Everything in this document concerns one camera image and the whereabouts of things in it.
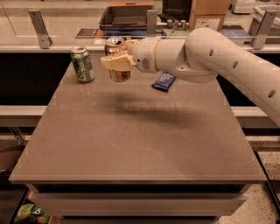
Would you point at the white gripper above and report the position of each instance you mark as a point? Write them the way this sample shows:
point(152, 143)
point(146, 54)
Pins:
point(144, 55)

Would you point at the orange soda can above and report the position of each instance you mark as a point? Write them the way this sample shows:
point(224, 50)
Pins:
point(115, 45)

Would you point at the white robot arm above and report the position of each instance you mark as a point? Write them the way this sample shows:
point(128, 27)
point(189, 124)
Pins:
point(199, 58)

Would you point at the green soda can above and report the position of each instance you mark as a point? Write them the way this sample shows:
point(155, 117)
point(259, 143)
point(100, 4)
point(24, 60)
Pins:
point(82, 64)

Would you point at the dark open tray box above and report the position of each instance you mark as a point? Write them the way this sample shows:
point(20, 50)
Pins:
point(120, 15)

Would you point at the blue snack bar wrapper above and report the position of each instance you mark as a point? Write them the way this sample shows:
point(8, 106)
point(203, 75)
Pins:
point(164, 82)

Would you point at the cardboard box with label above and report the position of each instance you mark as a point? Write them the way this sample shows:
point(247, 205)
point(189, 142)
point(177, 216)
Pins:
point(208, 13)

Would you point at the white table drawer front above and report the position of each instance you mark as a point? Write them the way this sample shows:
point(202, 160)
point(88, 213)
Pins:
point(138, 204)

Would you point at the green chip bag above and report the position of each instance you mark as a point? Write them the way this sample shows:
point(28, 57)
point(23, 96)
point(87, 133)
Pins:
point(31, 214)

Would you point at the middle metal glass bracket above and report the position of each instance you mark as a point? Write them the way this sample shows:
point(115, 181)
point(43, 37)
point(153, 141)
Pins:
point(151, 17)

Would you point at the metal glass bracket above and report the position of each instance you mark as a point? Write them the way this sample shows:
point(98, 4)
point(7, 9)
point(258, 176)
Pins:
point(262, 32)
point(151, 17)
point(44, 40)

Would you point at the left metal glass bracket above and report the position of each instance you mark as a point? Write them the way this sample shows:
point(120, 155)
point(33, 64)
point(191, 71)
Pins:
point(44, 40)

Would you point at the right metal glass bracket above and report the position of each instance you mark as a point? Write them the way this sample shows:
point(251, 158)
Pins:
point(262, 32)

